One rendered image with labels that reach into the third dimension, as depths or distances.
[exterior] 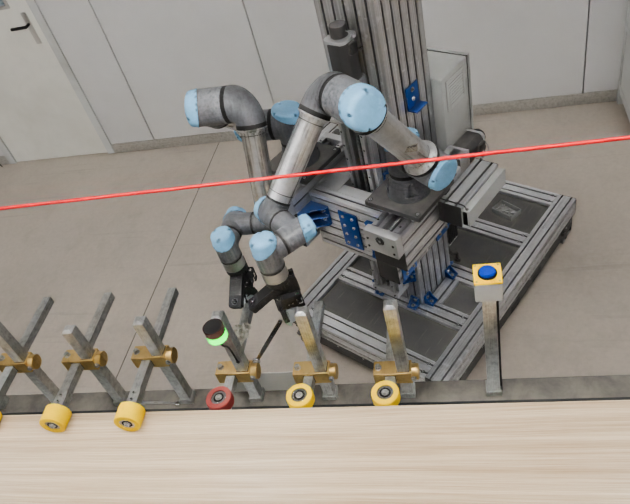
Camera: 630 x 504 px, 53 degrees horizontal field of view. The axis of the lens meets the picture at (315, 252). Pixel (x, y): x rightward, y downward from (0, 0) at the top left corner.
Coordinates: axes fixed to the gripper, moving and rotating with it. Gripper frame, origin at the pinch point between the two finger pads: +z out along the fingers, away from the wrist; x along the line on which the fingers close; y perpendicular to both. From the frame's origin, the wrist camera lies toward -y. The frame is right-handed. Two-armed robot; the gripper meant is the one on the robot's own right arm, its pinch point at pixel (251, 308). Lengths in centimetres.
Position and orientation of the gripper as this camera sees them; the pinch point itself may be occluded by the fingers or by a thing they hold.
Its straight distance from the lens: 226.6
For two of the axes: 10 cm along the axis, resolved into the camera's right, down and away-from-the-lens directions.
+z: 2.2, 6.9, 6.9
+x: -9.7, 0.8, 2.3
